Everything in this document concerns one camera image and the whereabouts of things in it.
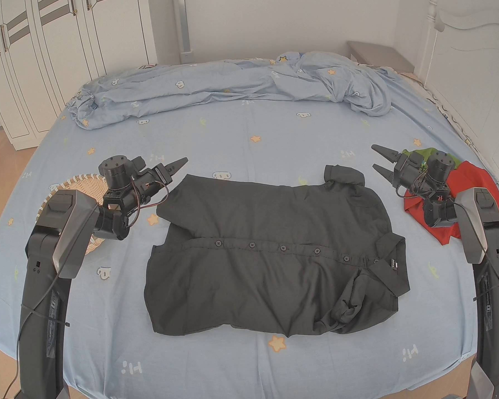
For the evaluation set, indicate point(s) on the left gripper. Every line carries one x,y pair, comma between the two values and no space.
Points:
151,183

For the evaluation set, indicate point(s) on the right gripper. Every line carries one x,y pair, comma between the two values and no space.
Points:
411,185

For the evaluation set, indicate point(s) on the black button shirt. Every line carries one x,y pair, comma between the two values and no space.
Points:
274,264

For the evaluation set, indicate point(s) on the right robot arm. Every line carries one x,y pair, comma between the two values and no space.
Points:
490,306

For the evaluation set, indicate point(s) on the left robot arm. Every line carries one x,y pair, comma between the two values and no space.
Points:
45,264

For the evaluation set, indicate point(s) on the green garment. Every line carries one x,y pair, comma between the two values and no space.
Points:
417,153

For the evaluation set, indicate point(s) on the round woven basket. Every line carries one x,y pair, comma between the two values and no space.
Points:
81,181

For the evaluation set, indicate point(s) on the red polo shirt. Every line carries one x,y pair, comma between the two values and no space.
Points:
478,177

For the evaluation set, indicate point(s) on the bed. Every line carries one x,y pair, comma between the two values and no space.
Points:
249,148

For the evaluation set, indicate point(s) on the grey bedside table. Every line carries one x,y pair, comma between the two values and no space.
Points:
378,54

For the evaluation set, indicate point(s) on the pale blue quilt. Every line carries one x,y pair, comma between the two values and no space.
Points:
216,85

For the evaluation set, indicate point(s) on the white wardrobe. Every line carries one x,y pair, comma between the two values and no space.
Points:
66,35

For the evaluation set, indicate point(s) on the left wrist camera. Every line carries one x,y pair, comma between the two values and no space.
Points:
138,163

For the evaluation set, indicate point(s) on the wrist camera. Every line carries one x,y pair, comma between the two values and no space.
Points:
412,166
138,163

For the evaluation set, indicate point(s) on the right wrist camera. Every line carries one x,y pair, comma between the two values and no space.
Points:
412,166

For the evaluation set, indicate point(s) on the white wall pipe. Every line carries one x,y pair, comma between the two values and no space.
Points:
182,15

